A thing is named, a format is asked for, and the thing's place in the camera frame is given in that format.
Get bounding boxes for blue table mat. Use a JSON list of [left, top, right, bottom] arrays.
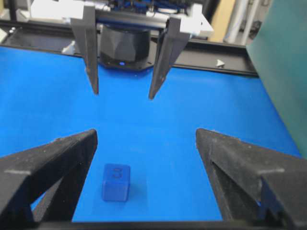
[[0, 47, 299, 222]]

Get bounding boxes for green backdrop sheet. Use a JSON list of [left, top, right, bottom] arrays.
[[247, 0, 307, 158]]

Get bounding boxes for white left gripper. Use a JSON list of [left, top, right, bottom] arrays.
[[30, 0, 214, 100]]

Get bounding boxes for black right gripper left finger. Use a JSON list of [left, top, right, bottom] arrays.
[[0, 129, 97, 225]]

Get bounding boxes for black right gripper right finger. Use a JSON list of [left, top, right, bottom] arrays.
[[196, 128, 307, 228]]

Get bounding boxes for blue block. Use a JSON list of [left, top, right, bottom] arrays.
[[102, 163, 130, 202]]

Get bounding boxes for black table edge rail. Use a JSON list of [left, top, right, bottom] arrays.
[[0, 20, 258, 78]]

